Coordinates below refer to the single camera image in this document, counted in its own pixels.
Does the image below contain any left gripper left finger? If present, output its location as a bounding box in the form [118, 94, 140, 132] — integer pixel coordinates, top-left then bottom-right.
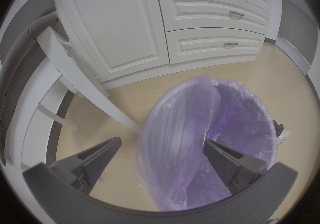
[49, 137, 122, 195]

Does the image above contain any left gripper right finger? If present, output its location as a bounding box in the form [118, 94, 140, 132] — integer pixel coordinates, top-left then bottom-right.
[204, 139, 267, 194]

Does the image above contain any purple plastic bag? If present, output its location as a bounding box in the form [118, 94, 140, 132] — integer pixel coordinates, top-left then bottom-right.
[134, 74, 278, 212]

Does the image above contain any clear printed wrapper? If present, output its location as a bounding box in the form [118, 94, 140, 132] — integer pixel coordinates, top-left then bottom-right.
[276, 129, 290, 143]

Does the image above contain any black plastic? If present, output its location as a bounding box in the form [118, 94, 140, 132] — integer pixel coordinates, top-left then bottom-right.
[273, 119, 285, 131]

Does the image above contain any white trash bin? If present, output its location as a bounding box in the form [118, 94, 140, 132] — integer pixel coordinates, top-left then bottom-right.
[136, 80, 278, 211]

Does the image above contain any white chair dark grey seat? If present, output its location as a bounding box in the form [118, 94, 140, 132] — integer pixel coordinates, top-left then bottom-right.
[0, 0, 143, 168]

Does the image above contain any white wardrobe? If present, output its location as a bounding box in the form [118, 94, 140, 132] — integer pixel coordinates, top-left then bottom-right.
[52, 0, 283, 88]

